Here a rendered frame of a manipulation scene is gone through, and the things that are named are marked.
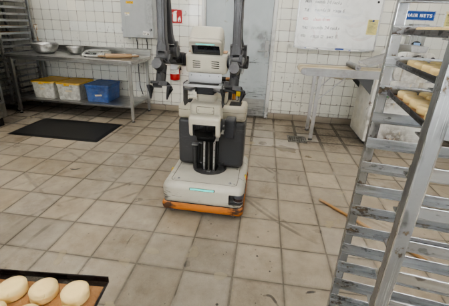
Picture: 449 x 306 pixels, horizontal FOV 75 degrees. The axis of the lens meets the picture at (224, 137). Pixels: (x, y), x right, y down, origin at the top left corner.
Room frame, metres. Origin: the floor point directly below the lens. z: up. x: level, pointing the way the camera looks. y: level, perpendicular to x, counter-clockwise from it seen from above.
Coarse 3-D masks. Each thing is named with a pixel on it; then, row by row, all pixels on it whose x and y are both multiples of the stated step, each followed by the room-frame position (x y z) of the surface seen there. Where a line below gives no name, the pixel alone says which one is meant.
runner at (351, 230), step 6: (348, 228) 0.94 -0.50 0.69; (354, 228) 0.94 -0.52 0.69; (360, 228) 0.93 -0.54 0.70; (366, 228) 0.93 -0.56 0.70; (372, 228) 0.93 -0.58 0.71; (348, 234) 0.92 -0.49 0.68; (354, 234) 0.92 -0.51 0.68; (360, 234) 0.93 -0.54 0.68; (366, 234) 0.93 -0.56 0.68; (372, 234) 0.92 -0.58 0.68; (378, 234) 0.92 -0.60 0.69; (384, 234) 0.91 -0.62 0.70; (378, 240) 0.90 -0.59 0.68; (414, 240) 0.89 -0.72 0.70; (420, 240) 0.88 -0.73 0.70; (426, 240) 0.88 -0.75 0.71; (444, 246) 0.86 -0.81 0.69
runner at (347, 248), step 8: (344, 248) 0.94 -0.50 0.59; (352, 248) 0.94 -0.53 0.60; (360, 248) 0.93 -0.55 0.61; (368, 248) 0.92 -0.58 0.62; (360, 256) 0.91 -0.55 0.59; (368, 256) 0.91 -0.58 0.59; (376, 256) 0.91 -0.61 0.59; (408, 264) 0.88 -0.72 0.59; (416, 264) 0.88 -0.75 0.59; (424, 264) 0.87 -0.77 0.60; (432, 264) 0.86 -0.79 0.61; (440, 264) 0.86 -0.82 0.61; (432, 272) 0.84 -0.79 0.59; (440, 272) 0.84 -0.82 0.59; (448, 272) 0.85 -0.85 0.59
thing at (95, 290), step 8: (0, 280) 0.45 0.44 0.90; (96, 288) 0.44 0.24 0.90; (24, 296) 0.41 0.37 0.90; (56, 296) 0.41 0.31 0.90; (96, 296) 0.42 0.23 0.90; (8, 304) 0.39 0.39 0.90; (16, 304) 0.39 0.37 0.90; (24, 304) 0.39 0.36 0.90; (48, 304) 0.40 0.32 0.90; (56, 304) 0.40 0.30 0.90; (88, 304) 0.40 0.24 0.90
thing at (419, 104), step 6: (402, 90) 0.89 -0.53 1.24; (396, 96) 0.90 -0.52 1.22; (402, 96) 0.86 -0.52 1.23; (408, 96) 0.81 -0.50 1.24; (414, 96) 0.81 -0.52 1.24; (420, 96) 0.81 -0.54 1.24; (426, 96) 0.85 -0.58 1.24; (408, 102) 0.80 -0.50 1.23; (414, 102) 0.75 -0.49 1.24; (420, 102) 0.74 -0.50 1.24; (426, 102) 0.74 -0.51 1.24; (414, 108) 0.74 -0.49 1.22; (420, 108) 0.69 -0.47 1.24; (426, 108) 0.68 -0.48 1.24; (420, 114) 0.69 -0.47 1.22
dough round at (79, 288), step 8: (80, 280) 0.44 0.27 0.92; (64, 288) 0.42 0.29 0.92; (72, 288) 0.42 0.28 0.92; (80, 288) 0.42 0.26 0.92; (88, 288) 0.42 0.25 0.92; (64, 296) 0.40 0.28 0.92; (72, 296) 0.40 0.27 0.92; (80, 296) 0.40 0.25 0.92; (88, 296) 0.41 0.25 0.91; (64, 304) 0.39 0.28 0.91; (72, 304) 0.39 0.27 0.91; (80, 304) 0.40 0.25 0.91
